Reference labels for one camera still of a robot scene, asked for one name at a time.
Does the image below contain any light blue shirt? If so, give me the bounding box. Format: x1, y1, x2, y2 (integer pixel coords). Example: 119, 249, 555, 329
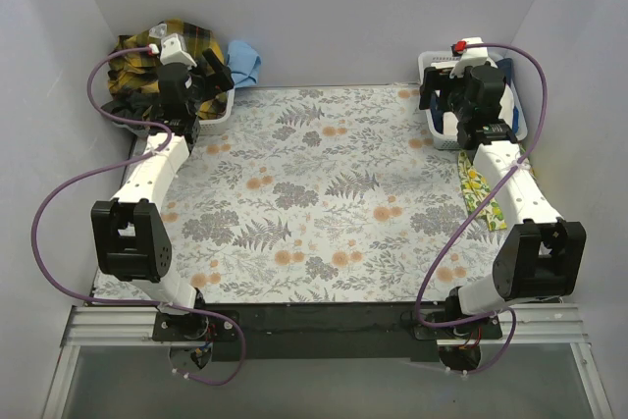
227, 40, 262, 89

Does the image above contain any yellow plaid flannel shirt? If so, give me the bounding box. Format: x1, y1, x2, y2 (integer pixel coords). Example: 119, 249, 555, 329
108, 19, 225, 99

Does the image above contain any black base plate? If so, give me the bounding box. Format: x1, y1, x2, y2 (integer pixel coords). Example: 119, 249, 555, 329
151, 302, 472, 362

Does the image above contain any black pinstripe shirt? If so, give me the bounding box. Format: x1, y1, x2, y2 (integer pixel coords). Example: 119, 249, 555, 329
101, 91, 158, 122

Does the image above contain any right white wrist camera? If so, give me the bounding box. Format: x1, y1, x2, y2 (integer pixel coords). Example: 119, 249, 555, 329
449, 37, 489, 79

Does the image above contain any floral table mat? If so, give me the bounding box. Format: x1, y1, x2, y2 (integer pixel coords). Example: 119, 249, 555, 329
91, 84, 544, 304

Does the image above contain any white folded shirt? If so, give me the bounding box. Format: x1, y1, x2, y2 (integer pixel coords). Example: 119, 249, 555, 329
441, 85, 518, 137

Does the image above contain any purple cable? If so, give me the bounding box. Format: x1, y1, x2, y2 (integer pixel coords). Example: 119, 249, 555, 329
413, 42, 550, 375
30, 45, 247, 387

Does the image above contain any navy blue folded shirt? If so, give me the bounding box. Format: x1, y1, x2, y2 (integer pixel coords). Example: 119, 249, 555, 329
430, 59, 519, 133

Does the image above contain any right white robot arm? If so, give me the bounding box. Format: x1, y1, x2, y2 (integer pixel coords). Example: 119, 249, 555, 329
416, 59, 587, 339

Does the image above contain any right white laundry basket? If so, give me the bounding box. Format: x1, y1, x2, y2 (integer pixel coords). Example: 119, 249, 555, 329
417, 51, 528, 150

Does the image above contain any white laundry basket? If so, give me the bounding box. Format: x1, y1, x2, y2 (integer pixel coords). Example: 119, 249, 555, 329
194, 89, 235, 136
417, 51, 528, 150

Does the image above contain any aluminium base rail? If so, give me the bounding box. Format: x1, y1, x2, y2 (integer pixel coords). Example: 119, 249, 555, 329
42, 303, 613, 418

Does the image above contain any left white laundry basket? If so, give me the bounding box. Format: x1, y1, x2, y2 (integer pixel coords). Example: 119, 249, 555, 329
194, 89, 235, 136

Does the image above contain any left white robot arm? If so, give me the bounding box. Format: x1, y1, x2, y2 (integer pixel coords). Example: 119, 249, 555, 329
91, 41, 232, 340

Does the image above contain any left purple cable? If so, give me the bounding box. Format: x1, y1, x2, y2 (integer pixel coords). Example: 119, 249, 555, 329
30, 45, 247, 387

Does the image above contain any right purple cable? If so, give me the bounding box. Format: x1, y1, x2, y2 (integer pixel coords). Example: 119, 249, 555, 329
413, 42, 550, 375

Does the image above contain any lemon print cloth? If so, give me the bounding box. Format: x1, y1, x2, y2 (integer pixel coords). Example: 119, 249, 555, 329
457, 151, 507, 232

